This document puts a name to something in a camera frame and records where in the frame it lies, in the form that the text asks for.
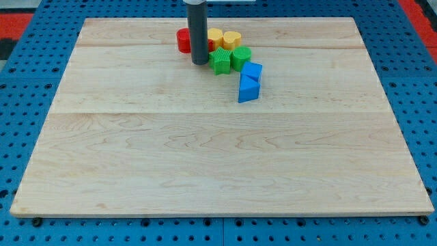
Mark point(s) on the blue triangular block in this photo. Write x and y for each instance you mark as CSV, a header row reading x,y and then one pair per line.
x,y
248,89

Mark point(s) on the green star block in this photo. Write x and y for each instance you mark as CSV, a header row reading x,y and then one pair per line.
x,y
220,61

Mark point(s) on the blue cube block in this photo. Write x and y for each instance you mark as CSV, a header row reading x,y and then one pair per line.
x,y
252,70

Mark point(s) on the green cylinder block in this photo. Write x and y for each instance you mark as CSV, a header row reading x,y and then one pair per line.
x,y
239,56

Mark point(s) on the red block behind tool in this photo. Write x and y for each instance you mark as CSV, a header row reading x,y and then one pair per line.
x,y
210,45

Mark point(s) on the light wooden board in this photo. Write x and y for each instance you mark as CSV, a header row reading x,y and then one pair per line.
x,y
136,130

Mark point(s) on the yellow heart block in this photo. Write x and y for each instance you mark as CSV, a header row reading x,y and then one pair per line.
x,y
231,40

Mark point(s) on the yellow pentagon block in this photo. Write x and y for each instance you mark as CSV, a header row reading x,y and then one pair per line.
x,y
217,36

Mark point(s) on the red cylinder block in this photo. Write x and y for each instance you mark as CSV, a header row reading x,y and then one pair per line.
x,y
183,40

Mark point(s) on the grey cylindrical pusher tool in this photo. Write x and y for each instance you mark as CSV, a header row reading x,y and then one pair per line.
x,y
198,29

